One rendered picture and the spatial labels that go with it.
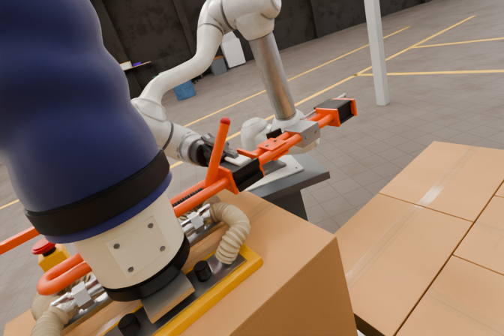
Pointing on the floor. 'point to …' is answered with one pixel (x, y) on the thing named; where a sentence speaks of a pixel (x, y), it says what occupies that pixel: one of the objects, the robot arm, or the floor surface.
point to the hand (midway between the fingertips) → (240, 167)
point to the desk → (218, 65)
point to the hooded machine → (232, 51)
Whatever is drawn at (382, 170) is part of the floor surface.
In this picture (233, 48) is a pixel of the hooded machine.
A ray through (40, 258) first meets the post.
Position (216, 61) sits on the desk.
